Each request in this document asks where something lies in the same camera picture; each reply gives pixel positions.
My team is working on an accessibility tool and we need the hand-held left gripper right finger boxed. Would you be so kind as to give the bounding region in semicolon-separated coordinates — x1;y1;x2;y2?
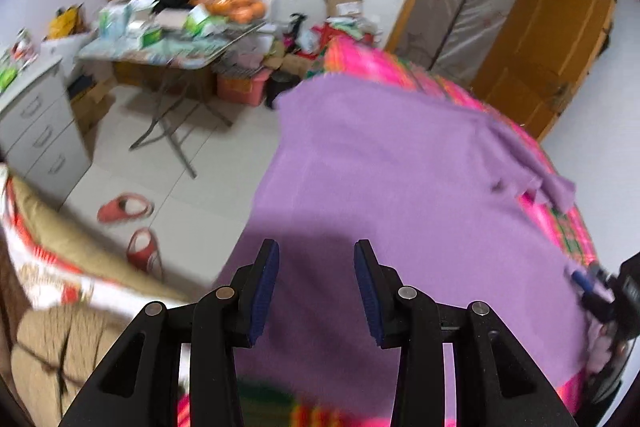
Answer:
353;239;578;427

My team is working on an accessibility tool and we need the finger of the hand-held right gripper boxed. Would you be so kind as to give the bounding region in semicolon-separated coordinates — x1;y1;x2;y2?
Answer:
565;264;613;320

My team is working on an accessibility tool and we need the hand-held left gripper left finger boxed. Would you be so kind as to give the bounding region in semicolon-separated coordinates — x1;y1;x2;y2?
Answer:
57;238;281;427

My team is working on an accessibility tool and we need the purple fleece garment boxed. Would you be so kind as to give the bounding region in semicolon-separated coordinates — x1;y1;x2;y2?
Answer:
216;74;608;427

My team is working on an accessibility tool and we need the person's right hand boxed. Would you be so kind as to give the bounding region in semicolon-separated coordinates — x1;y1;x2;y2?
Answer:
586;322;625;373

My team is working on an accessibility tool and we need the red slipper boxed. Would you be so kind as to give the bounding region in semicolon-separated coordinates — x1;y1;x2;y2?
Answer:
126;228;164;280
96;193;155;224

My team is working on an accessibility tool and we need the patterned blanket pile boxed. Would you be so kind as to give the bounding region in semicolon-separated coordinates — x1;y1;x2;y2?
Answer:
0;162;201;314

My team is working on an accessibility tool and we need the pink storage bin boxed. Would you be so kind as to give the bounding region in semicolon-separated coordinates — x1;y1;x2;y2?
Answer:
216;72;271;106

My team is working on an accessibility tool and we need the pink green plaid bed sheet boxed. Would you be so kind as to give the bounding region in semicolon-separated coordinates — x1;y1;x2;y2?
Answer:
175;34;601;427

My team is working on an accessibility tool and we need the brown plush toy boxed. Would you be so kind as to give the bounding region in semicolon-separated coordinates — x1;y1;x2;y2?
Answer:
10;304;121;427

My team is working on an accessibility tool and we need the black hanging garment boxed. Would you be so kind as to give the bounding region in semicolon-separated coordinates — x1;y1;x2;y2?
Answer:
595;19;614;58

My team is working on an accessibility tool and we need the wooden door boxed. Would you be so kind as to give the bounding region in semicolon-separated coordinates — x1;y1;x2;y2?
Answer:
470;0;621;142

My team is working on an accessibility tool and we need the cardboard box with books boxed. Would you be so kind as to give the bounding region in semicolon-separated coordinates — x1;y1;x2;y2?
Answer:
67;77;117;134

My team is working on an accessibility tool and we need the red gift box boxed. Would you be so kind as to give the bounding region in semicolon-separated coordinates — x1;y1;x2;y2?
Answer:
312;23;373;55

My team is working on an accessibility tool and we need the folding table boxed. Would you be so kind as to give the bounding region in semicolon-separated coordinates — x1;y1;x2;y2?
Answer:
77;19;266;180

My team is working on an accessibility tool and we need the black stand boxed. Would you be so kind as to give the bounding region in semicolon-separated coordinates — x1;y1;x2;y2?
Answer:
287;13;309;52

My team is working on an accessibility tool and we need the grey drawer cabinet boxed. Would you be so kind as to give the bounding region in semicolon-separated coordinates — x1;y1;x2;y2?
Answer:
0;54;93;210

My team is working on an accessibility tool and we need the green white box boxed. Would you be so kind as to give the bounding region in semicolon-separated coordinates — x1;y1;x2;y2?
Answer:
137;27;166;50

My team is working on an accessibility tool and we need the open cardboard box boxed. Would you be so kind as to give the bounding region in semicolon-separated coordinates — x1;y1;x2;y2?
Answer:
322;0;366;25

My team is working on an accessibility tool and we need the yellow paper bag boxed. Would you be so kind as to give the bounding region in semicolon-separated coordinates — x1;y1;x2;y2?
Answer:
47;5;86;40

